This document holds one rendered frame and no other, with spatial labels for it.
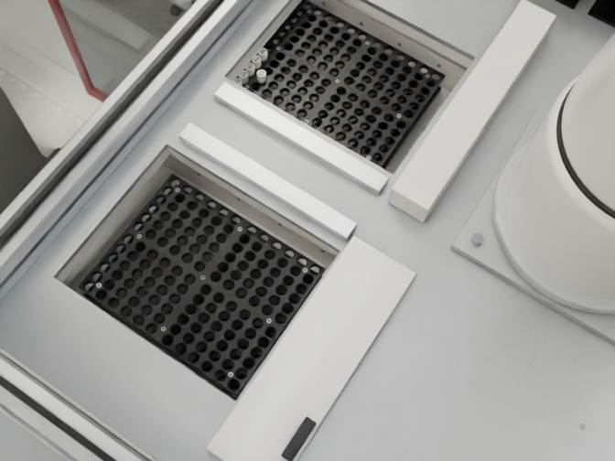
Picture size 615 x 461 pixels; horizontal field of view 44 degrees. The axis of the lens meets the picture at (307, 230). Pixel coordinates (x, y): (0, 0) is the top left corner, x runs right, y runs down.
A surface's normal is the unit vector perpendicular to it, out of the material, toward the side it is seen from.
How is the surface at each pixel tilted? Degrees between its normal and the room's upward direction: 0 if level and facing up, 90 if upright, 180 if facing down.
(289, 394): 0
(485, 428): 0
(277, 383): 0
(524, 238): 90
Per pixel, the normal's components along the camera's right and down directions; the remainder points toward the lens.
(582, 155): -0.93, 0.33
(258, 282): 0.03, -0.40
